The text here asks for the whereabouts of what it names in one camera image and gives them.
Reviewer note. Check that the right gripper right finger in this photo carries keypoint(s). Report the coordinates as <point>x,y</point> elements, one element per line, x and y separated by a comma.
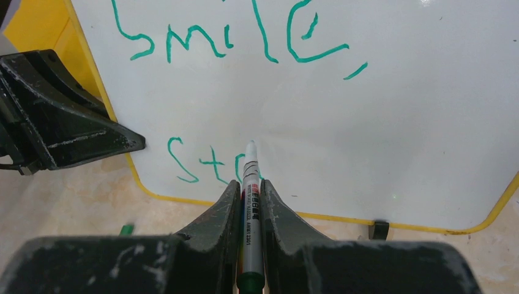
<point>300,259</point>

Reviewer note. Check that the green marker cap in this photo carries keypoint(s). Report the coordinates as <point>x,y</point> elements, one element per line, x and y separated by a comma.
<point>126,230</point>

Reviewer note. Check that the whiteboard with yellow frame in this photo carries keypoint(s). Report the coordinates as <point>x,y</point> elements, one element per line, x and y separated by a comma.
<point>402,111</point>

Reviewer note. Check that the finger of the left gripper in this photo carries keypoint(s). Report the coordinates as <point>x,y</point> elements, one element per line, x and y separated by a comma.
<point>50,122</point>

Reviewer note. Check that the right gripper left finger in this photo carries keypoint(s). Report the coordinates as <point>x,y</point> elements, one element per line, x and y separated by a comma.
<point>200,258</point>

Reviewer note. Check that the white marker pen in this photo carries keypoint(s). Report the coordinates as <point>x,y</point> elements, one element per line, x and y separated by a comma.
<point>250,275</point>

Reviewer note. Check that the yellow folded sweatshirt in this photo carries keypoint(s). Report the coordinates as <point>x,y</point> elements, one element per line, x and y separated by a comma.
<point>39,25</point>

